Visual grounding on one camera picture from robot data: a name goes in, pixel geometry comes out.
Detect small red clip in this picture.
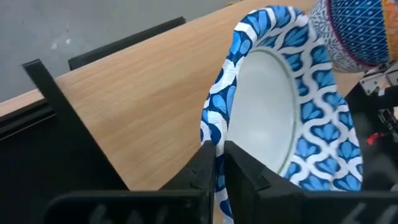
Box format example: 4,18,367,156
366,131,387,146

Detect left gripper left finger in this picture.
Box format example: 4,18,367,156
43,139,217,224

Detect wooden shelf with black legs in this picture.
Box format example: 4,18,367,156
22,0,379,191

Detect black metal table frame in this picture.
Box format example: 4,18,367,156
0,16,398,147

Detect blue white patterned paper plate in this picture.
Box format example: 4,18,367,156
200,4,364,224

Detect grey floral patterned bowl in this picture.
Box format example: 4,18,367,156
308,0,379,74

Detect orange lattice patterned bowl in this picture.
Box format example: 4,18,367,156
381,0,398,62

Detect blue lattice patterned bowl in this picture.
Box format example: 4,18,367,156
325,0,391,67

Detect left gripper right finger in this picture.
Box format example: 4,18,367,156
224,140,398,224

